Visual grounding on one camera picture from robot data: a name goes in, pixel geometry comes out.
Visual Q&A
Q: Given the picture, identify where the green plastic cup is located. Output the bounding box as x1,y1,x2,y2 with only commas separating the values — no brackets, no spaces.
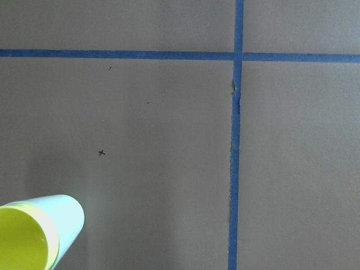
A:
3,195,84,269

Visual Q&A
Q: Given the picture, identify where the yellow plastic cup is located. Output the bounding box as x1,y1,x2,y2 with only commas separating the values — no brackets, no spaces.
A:
1,203,60,269

